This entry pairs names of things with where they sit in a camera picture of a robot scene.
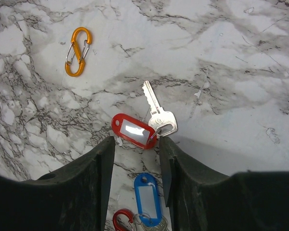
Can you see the red key tag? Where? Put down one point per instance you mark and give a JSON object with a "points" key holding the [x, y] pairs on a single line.
{"points": [[133, 130]]}

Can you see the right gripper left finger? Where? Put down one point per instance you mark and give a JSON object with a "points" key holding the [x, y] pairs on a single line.
{"points": [[72, 198]]}

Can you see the red S carabiner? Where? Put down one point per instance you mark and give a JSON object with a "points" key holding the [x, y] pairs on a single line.
{"points": [[123, 220]]}

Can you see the orange S carabiner left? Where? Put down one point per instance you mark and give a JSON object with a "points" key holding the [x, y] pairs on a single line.
{"points": [[74, 50]]}

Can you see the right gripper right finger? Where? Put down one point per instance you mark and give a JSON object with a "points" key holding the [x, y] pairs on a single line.
{"points": [[202, 199]]}

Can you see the blue key tag middle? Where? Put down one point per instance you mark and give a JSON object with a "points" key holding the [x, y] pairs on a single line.
{"points": [[147, 200]]}

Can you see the silver key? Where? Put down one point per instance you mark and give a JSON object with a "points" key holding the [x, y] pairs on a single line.
{"points": [[163, 122]]}

